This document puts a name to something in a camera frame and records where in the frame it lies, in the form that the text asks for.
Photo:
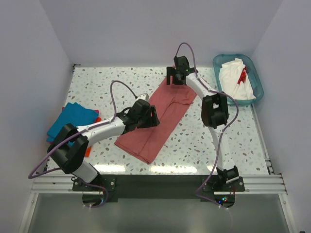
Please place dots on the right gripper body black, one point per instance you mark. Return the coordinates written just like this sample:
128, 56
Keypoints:
172, 71

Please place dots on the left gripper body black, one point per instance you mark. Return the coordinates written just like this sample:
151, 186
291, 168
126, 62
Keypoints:
147, 121

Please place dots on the salmon pink t shirt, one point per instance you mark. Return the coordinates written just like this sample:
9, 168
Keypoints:
171, 102

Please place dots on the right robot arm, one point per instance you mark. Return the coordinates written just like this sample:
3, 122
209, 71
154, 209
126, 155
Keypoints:
214, 114

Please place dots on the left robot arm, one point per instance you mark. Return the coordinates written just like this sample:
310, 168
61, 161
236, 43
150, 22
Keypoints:
69, 147

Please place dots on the folded orange t shirt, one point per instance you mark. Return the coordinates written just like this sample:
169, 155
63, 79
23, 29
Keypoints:
88, 151

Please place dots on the white t shirt in bin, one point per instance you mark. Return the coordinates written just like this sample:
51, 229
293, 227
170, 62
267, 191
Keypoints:
234, 80

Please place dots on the folded teal t shirt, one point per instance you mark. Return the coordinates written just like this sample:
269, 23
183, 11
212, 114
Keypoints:
72, 113

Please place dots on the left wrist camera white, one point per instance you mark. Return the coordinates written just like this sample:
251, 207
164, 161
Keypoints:
143, 96

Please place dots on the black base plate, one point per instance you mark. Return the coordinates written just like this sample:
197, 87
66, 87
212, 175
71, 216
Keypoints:
111, 188

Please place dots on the aluminium rail frame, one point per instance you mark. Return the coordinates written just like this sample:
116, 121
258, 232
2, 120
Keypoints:
259, 179

